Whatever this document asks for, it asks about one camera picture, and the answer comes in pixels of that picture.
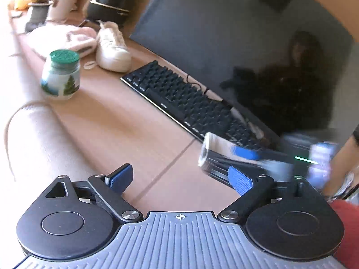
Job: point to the person's red clothing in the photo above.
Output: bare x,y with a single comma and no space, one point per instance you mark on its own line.
346,229

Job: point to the beige padded bed rail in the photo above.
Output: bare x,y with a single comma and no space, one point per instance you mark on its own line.
39,145

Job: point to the pale pink knit cloth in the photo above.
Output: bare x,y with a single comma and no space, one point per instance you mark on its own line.
59,40

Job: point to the person's right forearm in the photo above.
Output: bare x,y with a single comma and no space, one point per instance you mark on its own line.
346,165

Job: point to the red plant in dark pot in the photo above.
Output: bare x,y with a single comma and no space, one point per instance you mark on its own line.
38,14

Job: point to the black computer monitor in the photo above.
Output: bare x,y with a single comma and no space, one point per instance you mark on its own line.
238,42

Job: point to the glass jar with green lid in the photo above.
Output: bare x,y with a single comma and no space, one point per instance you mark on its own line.
61,78

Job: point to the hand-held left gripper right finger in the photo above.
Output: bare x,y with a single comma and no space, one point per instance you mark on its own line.
239,181

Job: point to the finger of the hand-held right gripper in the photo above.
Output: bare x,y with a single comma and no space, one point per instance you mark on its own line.
247,152
216,172

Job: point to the white sneaker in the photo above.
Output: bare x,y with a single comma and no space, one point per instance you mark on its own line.
112,47

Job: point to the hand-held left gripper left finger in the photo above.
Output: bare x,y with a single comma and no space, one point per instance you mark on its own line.
121,178

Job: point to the black keyboard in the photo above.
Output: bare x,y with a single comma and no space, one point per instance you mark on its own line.
182,101

